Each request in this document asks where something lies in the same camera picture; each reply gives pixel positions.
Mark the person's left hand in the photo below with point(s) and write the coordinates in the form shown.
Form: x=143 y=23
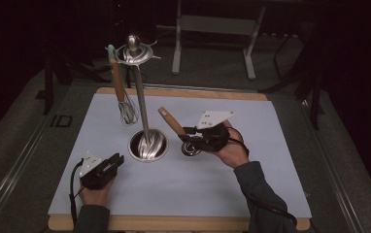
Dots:
x=96 y=197

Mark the dark metal stand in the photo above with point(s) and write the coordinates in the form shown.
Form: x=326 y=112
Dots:
x=314 y=97
x=48 y=87

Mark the white table mat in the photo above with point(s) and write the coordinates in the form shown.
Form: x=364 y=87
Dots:
x=206 y=187

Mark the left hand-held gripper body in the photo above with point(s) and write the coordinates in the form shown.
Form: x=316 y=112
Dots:
x=96 y=176

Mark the wooden table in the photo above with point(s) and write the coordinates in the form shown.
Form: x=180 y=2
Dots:
x=174 y=224

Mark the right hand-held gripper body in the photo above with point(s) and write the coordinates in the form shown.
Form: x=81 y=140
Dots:
x=214 y=139

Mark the white metal frame stand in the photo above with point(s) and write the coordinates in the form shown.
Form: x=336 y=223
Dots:
x=217 y=25

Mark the person's right hand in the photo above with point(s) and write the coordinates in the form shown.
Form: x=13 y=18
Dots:
x=237 y=153

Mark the metal utensil stand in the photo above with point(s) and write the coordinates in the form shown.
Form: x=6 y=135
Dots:
x=140 y=97

